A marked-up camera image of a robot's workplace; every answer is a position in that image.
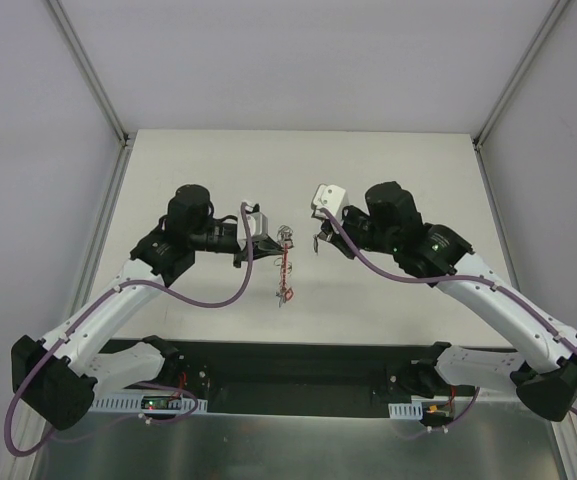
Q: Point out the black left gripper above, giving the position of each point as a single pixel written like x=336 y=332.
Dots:
x=243 y=252

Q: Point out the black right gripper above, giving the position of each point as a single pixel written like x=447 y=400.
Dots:
x=338 y=238

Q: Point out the red-handled metal key organizer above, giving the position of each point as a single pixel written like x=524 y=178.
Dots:
x=284 y=291

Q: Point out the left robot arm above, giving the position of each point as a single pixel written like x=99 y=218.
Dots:
x=60 y=375

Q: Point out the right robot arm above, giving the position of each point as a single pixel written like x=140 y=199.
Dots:
x=540 y=369

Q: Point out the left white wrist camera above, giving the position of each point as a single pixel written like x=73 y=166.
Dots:
x=251 y=224

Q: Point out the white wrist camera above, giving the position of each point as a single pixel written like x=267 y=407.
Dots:
x=329 y=197
x=251 y=224

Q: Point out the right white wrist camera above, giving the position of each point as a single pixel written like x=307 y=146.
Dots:
x=329 y=197

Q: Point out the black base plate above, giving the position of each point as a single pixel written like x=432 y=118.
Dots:
x=318 y=380

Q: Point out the left aluminium frame post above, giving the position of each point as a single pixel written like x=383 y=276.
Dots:
x=87 y=71

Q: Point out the aluminium frame post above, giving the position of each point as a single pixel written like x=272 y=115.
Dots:
x=87 y=71
x=545 y=30

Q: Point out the right white cable duct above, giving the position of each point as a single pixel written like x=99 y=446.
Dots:
x=406 y=411

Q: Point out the white cable duct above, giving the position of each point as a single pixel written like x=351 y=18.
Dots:
x=137 y=402
x=406 y=411

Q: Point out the left white cable duct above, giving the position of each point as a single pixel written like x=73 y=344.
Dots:
x=137 y=402

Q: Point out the right aluminium frame post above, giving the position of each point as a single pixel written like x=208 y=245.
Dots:
x=545 y=30

